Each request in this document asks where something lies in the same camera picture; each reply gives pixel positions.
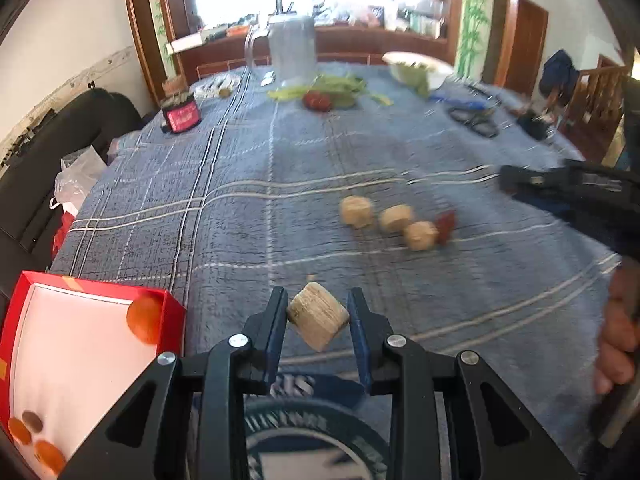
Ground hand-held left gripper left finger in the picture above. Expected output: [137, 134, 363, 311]
[60, 287, 289, 480]

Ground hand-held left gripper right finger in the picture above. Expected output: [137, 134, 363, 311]
[347, 287, 577, 480]

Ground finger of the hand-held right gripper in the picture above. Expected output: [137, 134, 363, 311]
[499, 162, 571, 208]

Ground beige sugarcane chunk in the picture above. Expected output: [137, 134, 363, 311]
[339, 195, 374, 229]
[403, 220, 440, 252]
[378, 203, 415, 234]
[287, 282, 350, 352]

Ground red date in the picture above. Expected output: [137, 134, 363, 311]
[434, 210, 458, 246]
[302, 90, 334, 113]

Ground orange kumquat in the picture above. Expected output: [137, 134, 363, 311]
[126, 297, 164, 346]
[7, 417, 34, 446]
[34, 439, 67, 476]

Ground red box with white inside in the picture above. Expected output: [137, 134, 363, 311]
[0, 270, 187, 480]

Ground person's right hand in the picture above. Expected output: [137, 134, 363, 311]
[594, 259, 640, 396]

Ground black scissors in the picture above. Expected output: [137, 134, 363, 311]
[447, 104, 502, 139]

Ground printed blue cloth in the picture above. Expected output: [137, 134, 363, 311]
[186, 371, 401, 480]

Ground wooden stair railing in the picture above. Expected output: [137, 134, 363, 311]
[564, 55, 632, 161]

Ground blue pen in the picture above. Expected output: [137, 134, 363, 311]
[429, 94, 487, 112]

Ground dark blue jacket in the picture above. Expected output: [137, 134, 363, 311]
[539, 49, 582, 107]

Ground brown wooden door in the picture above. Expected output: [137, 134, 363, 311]
[509, 0, 549, 101]

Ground blue plaid tablecloth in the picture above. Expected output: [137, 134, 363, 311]
[50, 61, 623, 480]

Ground green leaf on bowl rim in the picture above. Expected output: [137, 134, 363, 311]
[394, 64, 432, 99]

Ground white bowl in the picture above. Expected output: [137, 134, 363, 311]
[382, 51, 454, 92]

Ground red date beside leaf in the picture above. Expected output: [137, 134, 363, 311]
[302, 90, 334, 113]

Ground small pink box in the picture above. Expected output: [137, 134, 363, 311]
[160, 91, 202, 135]

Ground white plastic bag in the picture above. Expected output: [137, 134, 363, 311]
[49, 145, 109, 217]

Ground white patterned dish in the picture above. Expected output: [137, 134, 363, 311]
[192, 72, 243, 99]

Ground clear glass pitcher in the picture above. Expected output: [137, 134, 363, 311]
[244, 14, 319, 87]

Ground black sofa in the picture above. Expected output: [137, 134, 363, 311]
[0, 87, 151, 281]

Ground bamboo wall painting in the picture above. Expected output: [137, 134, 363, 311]
[456, 0, 492, 81]

